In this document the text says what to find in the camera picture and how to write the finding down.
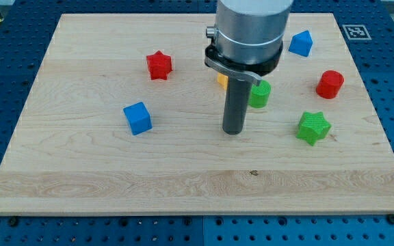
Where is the wooden board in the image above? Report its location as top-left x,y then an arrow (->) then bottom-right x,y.
0,14 -> 394,216

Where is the blue cube block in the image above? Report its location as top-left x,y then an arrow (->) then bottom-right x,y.
123,102 -> 153,135

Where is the green cylinder block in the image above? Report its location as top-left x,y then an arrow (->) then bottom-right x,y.
248,80 -> 272,108

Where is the green star block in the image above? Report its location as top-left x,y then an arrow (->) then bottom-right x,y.
296,111 -> 332,146

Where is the white fiducial marker tag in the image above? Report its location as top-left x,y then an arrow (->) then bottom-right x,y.
342,24 -> 371,40

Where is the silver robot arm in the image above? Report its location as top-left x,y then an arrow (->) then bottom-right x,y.
205,0 -> 293,85

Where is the blue pentagon block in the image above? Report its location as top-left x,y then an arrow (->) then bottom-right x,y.
289,30 -> 313,57

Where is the red star block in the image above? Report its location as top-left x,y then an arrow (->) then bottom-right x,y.
146,51 -> 172,80

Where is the red cylinder block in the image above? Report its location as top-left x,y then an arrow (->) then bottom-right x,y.
316,70 -> 345,99

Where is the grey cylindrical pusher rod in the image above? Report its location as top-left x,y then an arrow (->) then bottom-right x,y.
222,78 -> 252,135

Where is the yellow block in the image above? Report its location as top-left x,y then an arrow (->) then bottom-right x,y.
217,73 -> 228,90

